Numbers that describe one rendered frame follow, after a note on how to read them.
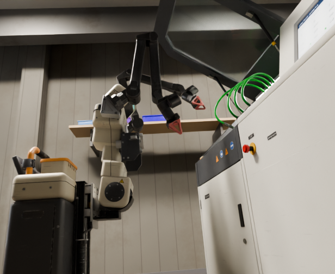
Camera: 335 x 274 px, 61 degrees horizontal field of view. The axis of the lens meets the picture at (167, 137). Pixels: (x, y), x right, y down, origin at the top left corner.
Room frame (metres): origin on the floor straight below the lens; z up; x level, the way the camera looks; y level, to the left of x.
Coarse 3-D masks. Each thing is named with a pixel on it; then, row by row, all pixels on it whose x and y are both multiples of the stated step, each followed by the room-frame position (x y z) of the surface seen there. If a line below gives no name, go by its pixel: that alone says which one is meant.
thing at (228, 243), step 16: (240, 160) 1.26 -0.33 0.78; (224, 176) 1.46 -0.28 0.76; (240, 176) 1.28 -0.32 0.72; (208, 192) 1.72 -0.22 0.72; (224, 192) 1.49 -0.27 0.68; (240, 192) 1.31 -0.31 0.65; (208, 208) 1.75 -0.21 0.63; (224, 208) 1.52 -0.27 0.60; (240, 208) 1.32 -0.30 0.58; (208, 224) 1.78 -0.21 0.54; (224, 224) 1.54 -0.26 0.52; (240, 224) 1.35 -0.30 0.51; (208, 240) 1.82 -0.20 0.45; (224, 240) 1.57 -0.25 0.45; (240, 240) 1.38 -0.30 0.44; (208, 256) 1.85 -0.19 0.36; (224, 256) 1.60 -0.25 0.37; (240, 256) 1.41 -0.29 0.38; (256, 256) 1.26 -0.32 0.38; (208, 272) 1.88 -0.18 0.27; (224, 272) 1.63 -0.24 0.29; (240, 272) 1.43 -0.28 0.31; (256, 272) 1.28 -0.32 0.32
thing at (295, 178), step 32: (288, 32) 1.22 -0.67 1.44; (288, 64) 1.21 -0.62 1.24; (320, 64) 0.70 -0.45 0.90; (288, 96) 0.86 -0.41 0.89; (320, 96) 0.73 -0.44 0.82; (256, 128) 1.08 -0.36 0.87; (288, 128) 0.89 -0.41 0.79; (320, 128) 0.76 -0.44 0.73; (256, 160) 1.13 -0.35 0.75; (288, 160) 0.93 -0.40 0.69; (320, 160) 0.79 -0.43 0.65; (256, 192) 1.17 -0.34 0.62; (288, 192) 0.96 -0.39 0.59; (320, 192) 0.82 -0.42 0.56; (256, 224) 1.21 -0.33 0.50; (288, 224) 1.00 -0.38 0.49; (320, 224) 0.85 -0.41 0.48; (288, 256) 1.03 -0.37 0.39; (320, 256) 0.88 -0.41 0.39
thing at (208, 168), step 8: (232, 136) 1.30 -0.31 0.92; (216, 144) 1.50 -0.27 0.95; (224, 144) 1.40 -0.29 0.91; (208, 152) 1.64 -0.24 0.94; (216, 152) 1.52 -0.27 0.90; (224, 152) 1.42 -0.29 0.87; (232, 152) 1.33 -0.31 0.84; (200, 160) 1.80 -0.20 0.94; (208, 160) 1.65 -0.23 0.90; (224, 160) 1.43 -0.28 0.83; (232, 160) 1.34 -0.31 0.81; (200, 168) 1.82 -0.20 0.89; (208, 168) 1.67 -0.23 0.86; (216, 168) 1.55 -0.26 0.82; (224, 168) 1.45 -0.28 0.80; (200, 176) 1.83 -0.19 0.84; (208, 176) 1.69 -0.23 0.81; (200, 184) 1.85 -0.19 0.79
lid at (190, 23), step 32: (160, 0) 1.42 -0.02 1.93; (192, 0) 1.36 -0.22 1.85; (224, 0) 1.28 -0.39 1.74; (160, 32) 1.69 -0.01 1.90; (192, 32) 1.61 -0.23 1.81; (224, 32) 1.52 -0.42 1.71; (256, 32) 1.43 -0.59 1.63; (192, 64) 1.90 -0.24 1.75; (224, 64) 1.80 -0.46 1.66; (256, 64) 1.67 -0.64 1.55
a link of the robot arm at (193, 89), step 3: (180, 87) 1.80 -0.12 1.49; (189, 87) 1.83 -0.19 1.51; (192, 87) 1.83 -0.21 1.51; (195, 87) 1.83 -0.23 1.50; (180, 90) 1.80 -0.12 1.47; (183, 90) 1.81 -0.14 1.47; (186, 90) 1.83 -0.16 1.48; (189, 90) 1.83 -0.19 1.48; (192, 90) 1.83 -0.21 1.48; (195, 90) 1.83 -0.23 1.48; (192, 93) 1.83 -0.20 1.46; (195, 93) 1.85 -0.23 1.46; (180, 96) 1.88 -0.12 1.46
